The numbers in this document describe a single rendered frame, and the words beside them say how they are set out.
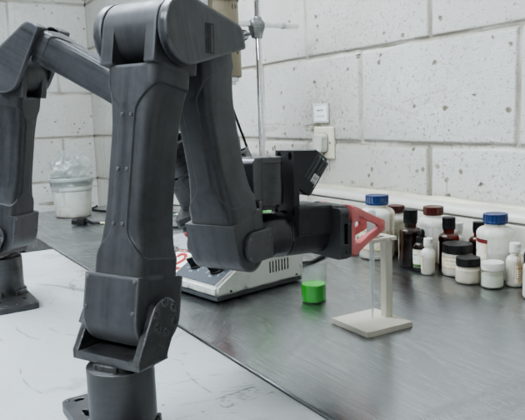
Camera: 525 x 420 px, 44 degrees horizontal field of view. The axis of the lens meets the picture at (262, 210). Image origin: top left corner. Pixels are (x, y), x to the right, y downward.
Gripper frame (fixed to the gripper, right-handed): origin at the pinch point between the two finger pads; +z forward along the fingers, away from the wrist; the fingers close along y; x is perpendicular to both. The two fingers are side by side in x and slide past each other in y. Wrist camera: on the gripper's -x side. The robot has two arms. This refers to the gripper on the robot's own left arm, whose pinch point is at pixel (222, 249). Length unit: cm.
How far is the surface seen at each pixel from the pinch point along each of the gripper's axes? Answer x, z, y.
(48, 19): 103, -50, 236
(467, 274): -36.0, 21.2, 4.2
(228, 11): -8, -30, 60
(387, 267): -25.0, 5.3, -13.2
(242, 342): -4.0, 4.0, -22.8
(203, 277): 4.8, 3.4, -0.5
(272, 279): -4.7, 9.9, 3.3
